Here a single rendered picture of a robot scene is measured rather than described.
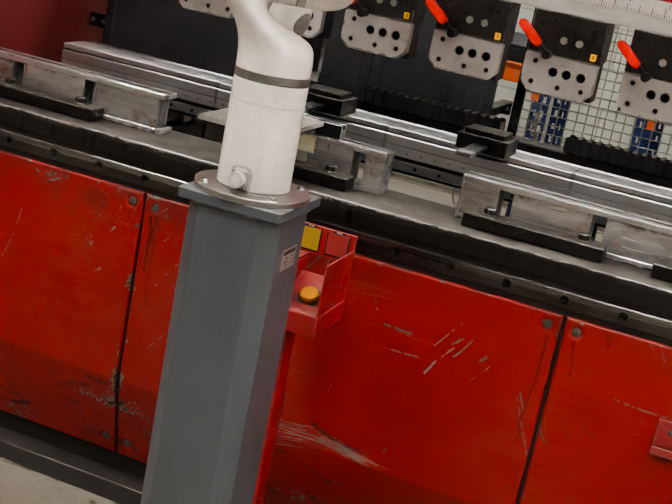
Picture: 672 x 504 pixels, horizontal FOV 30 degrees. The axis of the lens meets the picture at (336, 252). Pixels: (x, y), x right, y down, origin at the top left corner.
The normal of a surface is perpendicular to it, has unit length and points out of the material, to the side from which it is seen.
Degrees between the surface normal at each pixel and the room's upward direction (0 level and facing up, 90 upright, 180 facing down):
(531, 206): 90
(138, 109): 90
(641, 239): 90
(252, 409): 90
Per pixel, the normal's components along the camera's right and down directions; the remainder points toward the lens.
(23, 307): -0.36, 0.19
